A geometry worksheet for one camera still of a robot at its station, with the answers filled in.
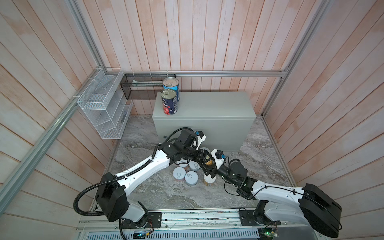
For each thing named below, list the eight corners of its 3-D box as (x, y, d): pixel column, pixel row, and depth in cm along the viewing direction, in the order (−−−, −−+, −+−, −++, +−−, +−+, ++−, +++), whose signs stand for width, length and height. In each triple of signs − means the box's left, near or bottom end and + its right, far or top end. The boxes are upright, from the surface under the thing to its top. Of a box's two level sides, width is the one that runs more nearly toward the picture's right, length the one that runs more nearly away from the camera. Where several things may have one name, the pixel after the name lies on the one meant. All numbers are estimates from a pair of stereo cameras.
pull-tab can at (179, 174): (173, 182, 87) (172, 178, 83) (173, 170, 92) (173, 166, 88) (185, 182, 87) (185, 178, 83) (185, 170, 92) (185, 166, 88)
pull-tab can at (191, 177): (184, 186, 86) (184, 182, 81) (185, 174, 91) (184, 170, 86) (198, 186, 86) (198, 182, 81) (197, 174, 91) (198, 170, 86)
